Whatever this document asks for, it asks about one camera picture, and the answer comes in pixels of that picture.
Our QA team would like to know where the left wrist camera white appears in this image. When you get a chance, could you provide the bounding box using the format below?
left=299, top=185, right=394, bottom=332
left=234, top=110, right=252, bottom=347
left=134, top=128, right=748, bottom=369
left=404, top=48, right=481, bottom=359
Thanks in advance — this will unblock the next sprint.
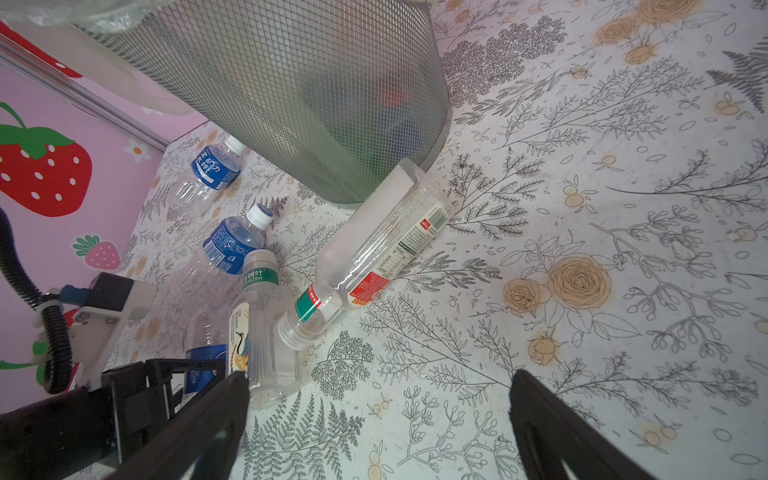
left=34, top=272, right=158, bottom=395

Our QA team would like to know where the mesh waste bin with liner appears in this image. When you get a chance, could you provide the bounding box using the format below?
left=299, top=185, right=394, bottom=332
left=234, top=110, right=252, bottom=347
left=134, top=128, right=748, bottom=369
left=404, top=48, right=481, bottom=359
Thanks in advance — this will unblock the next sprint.
left=1, top=1, right=451, bottom=206

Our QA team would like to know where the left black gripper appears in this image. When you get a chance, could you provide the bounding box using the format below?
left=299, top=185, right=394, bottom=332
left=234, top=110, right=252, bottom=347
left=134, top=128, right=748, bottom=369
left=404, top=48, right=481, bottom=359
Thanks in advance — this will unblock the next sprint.
left=1, top=359, right=225, bottom=479

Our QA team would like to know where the clear bottle green cap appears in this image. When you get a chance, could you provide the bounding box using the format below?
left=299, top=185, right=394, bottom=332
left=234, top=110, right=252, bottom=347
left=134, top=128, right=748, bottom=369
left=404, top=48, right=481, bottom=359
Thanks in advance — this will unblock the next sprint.
left=226, top=249, right=301, bottom=410

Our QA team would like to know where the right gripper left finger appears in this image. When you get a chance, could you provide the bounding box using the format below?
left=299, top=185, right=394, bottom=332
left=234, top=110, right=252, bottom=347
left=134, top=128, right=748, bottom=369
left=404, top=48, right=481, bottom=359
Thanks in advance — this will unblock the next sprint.
left=104, top=370, right=249, bottom=479

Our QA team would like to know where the clear bottle blue label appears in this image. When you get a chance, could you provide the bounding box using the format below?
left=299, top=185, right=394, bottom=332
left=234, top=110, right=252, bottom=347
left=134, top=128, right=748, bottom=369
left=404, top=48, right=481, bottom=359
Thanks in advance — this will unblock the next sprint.
left=172, top=203, right=274, bottom=295
left=169, top=135, right=248, bottom=215

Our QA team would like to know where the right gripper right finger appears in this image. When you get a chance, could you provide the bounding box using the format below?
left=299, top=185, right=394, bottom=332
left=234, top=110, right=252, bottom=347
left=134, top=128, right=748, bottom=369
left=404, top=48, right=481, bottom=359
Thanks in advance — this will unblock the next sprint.
left=509, top=370, right=653, bottom=480

